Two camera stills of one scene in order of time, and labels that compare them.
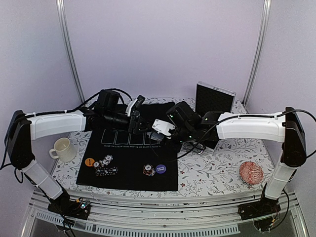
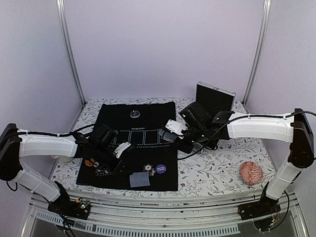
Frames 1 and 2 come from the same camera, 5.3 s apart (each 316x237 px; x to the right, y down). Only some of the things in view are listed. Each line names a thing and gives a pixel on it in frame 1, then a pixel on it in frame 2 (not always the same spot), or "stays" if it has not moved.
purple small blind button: (160, 169) stays
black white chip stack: (102, 169) stays
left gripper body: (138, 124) -> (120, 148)
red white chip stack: (148, 170) stays
